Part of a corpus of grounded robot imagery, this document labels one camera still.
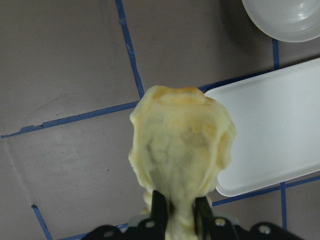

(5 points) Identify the white round plate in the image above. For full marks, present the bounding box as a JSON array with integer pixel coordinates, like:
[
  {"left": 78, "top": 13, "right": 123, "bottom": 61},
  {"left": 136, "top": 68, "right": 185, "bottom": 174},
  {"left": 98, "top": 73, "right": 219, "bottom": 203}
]
[{"left": 242, "top": 0, "right": 320, "bottom": 43}]

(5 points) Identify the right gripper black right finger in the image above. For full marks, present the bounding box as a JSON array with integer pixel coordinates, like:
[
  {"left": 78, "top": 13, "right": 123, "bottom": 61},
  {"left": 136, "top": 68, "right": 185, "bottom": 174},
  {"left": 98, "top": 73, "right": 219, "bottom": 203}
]
[{"left": 194, "top": 196, "right": 214, "bottom": 240}]

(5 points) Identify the white rectangular tray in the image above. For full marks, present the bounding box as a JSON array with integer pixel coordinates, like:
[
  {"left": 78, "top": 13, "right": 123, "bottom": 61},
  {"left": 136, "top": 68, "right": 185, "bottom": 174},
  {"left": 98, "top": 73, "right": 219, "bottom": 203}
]
[{"left": 206, "top": 59, "right": 320, "bottom": 197}]

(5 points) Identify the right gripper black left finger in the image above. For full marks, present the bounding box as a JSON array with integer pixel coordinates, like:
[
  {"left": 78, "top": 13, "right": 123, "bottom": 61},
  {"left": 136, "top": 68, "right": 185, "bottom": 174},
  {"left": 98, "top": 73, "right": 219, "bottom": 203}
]
[{"left": 150, "top": 190, "right": 169, "bottom": 240}]

